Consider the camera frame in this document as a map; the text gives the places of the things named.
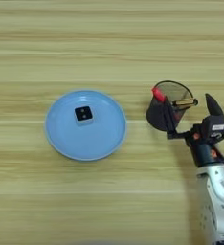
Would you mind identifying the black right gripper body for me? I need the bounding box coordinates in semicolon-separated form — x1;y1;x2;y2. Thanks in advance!
167;123;224;169

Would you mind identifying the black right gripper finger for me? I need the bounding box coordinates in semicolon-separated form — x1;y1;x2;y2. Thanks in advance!
204;93;224;118
162;103;179;135

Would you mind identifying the black mesh pen cup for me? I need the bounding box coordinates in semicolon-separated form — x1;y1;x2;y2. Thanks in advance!
146;79;194;132

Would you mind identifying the gold handled screwdriver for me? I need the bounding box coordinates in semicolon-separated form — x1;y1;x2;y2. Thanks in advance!
170;98;199;108

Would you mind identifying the red pen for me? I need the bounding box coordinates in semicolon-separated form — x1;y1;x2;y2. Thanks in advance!
151;86;183;122

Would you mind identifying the round light blue plate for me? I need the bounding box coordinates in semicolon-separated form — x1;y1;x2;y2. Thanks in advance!
44;89;128;162

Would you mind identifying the small black and white cube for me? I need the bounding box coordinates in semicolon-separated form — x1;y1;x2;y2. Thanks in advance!
74;105;95;126

